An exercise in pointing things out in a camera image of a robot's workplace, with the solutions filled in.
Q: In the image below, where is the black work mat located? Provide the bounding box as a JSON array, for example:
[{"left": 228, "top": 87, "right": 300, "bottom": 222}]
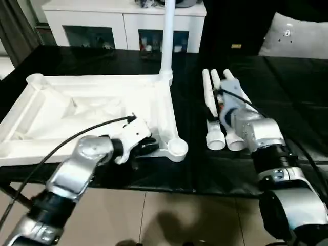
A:
[{"left": 0, "top": 45, "right": 328, "bottom": 201}]

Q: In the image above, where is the white plastic table top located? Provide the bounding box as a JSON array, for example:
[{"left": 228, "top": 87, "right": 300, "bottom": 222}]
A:
[{"left": 0, "top": 73, "right": 190, "bottom": 168}]

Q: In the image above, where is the black cabinet with yellow label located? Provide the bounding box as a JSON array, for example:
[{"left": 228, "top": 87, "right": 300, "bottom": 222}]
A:
[{"left": 199, "top": 0, "right": 278, "bottom": 56}]

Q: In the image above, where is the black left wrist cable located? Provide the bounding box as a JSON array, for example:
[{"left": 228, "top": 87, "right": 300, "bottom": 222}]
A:
[{"left": 0, "top": 114, "right": 137, "bottom": 227}]

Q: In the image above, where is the white glass-door cabinet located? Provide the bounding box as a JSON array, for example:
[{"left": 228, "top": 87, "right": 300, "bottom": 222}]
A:
[{"left": 42, "top": 0, "right": 208, "bottom": 54}]

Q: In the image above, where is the white plastic table leg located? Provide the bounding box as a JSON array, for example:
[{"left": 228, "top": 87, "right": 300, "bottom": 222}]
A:
[
  {"left": 222, "top": 69, "right": 251, "bottom": 109},
  {"left": 158, "top": 0, "right": 178, "bottom": 86},
  {"left": 202, "top": 68, "right": 227, "bottom": 150},
  {"left": 210, "top": 69, "right": 244, "bottom": 152}
]

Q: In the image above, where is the black table frame leg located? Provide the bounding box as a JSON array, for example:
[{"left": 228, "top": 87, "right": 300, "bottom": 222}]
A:
[{"left": 0, "top": 183, "right": 34, "bottom": 209}]

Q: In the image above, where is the dark robot lower body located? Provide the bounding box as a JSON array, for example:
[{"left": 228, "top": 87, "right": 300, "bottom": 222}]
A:
[{"left": 119, "top": 239, "right": 145, "bottom": 246}]

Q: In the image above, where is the dark clutter on cabinet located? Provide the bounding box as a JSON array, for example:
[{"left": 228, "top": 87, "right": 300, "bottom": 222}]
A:
[{"left": 135, "top": 0, "right": 165, "bottom": 8}]

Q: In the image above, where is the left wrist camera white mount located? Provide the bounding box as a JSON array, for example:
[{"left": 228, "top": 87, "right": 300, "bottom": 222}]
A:
[{"left": 113, "top": 118, "right": 154, "bottom": 165}]

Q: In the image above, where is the grey helmet on cabinet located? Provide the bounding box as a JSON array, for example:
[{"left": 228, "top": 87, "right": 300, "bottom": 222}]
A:
[{"left": 176, "top": 0, "right": 198, "bottom": 8}]

